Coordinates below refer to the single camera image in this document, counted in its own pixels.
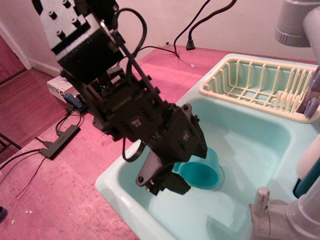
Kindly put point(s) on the mint green toy sink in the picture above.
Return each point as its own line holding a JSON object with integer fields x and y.
{"x": 255, "y": 149}

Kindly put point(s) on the blue clamp handle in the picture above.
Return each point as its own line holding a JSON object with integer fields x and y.
{"x": 70, "y": 99}

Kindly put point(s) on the black usb hub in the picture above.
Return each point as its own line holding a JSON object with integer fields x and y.
{"x": 54, "y": 148}

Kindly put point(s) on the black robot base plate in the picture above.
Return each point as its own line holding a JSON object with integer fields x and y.
{"x": 97, "y": 122}

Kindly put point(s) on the grey toy faucet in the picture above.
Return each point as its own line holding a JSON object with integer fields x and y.
{"x": 299, "y": 25}

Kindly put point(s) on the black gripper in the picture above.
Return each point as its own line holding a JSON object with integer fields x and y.
{"x": 134, "y": 111}

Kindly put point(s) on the purple utensils in rack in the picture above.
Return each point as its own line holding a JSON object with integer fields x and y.
{"x": 311, "y": 103}

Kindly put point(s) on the black power plug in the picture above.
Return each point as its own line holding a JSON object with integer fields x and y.
{"x": 190, "y": 45}

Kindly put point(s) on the teal plastic cup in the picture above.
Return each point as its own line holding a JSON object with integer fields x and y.
{"x": 203, "y": 173}

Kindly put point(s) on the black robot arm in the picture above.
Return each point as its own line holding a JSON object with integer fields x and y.
{"x": 83, "y": 35}

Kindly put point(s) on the teal and white bottle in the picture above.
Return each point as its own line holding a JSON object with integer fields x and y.
{"x": 308, "y": 169}

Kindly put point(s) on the cream dish drying rack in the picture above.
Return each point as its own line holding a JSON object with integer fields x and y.
{"x": 270, "y": 86}

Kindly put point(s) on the white cardboard box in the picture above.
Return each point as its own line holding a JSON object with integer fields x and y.
{"x": 59, "y": 86}

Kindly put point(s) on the beige faucet handle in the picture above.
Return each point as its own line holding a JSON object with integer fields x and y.
{"x": 268, "y": 217}

